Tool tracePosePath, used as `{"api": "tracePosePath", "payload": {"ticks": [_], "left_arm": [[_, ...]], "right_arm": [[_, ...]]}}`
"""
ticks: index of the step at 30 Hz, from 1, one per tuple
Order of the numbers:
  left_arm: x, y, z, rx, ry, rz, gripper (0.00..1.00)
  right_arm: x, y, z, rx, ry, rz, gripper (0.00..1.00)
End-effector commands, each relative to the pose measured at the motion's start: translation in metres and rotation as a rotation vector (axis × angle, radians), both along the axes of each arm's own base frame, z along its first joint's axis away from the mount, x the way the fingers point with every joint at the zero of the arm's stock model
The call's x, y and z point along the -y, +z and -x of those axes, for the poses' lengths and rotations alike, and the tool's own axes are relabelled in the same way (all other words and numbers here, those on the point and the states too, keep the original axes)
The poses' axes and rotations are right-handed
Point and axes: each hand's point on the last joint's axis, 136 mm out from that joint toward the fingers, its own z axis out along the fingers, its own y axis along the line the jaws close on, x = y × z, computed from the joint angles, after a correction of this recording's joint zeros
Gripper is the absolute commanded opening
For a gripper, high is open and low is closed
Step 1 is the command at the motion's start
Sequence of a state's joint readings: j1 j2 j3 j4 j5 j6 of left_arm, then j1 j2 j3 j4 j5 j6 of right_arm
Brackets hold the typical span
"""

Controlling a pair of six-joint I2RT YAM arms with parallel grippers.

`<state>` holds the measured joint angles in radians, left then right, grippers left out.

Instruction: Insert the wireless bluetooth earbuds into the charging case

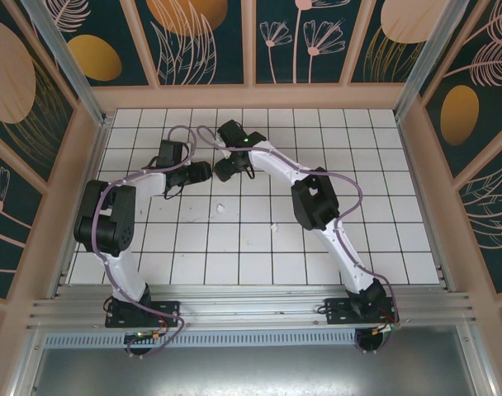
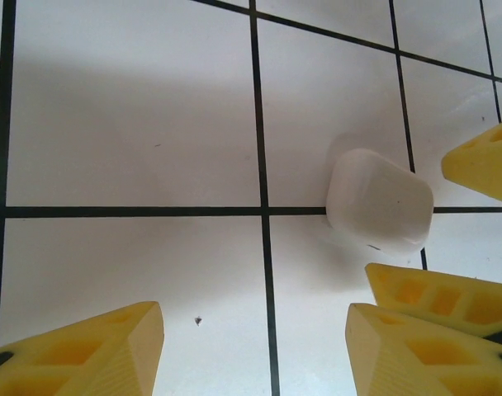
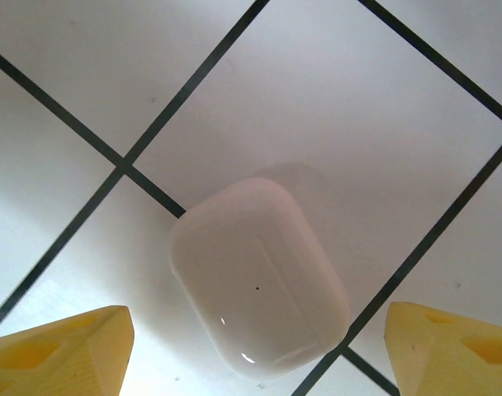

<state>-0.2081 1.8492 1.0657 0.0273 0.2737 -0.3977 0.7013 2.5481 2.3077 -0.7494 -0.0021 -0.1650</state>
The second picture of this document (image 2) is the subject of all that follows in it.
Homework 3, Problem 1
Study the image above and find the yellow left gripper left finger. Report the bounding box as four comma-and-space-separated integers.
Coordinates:
0, 301, 166, 396

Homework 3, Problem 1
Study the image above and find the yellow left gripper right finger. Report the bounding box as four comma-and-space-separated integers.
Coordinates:
345, 303, 502, 396

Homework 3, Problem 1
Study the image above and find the rounded earbud charging case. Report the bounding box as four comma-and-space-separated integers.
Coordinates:
324, 148, 436, 259

